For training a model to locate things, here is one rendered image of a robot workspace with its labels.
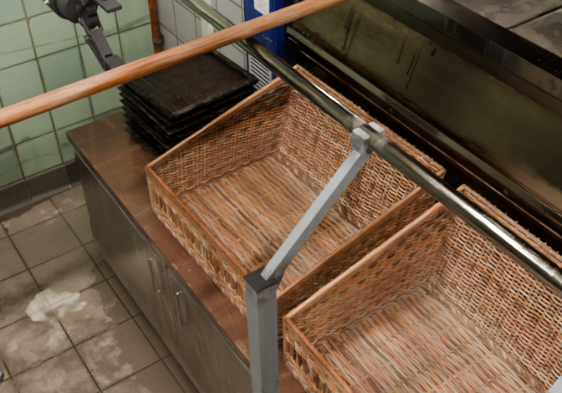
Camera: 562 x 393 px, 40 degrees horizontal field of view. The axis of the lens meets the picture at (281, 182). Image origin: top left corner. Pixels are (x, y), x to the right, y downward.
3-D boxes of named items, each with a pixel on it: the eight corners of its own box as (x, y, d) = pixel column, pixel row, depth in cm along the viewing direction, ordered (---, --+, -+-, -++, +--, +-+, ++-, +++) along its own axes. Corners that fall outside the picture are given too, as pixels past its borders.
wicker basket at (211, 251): (298, 143, 220) (298, 59, 202) (436, 257, 185) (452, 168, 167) (147, 211, 199) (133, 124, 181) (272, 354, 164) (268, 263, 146)
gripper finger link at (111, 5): (106, -5, 145) (105, -9, 144) (122, 8, 141) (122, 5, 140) (91, -1, 144) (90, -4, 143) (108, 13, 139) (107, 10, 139)
